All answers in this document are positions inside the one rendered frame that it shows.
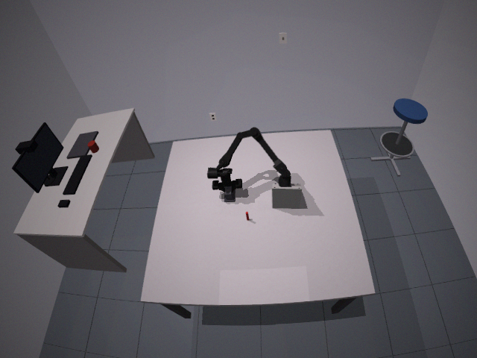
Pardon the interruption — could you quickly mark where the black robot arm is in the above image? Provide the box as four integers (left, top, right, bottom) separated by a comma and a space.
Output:
207, 127, 291, 187

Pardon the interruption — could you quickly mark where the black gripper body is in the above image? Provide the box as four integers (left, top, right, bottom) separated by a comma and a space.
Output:
212, 178, 242, 190

